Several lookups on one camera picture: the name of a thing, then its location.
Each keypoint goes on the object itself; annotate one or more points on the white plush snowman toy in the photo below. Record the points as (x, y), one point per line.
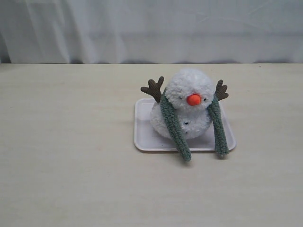
(190, 92)

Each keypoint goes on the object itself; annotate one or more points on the white plastic tray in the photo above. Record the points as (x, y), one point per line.
(147, 140)

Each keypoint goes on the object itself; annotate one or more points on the white backdrop curtain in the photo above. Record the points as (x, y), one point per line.
(151, 31)

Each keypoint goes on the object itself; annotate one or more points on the green fuzzy scarf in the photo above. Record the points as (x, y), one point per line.
(175, 132)

